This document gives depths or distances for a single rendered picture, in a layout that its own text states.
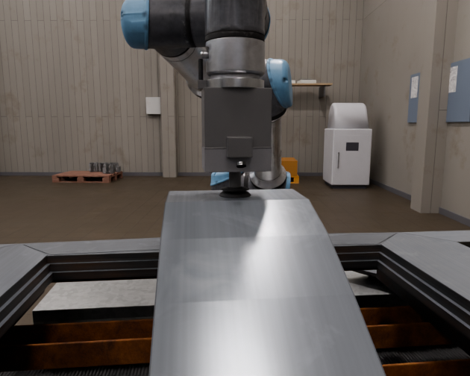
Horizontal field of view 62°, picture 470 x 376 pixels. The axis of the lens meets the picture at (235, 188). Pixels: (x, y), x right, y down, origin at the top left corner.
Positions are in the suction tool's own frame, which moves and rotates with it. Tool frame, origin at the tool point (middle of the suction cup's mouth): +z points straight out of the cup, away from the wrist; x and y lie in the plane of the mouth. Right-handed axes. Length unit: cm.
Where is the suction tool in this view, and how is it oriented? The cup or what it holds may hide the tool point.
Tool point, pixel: (235, 204)
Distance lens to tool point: 52.4
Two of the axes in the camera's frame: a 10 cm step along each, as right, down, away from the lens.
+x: -1.4, -1.6, 9.8
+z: 0.0, 9.9, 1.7
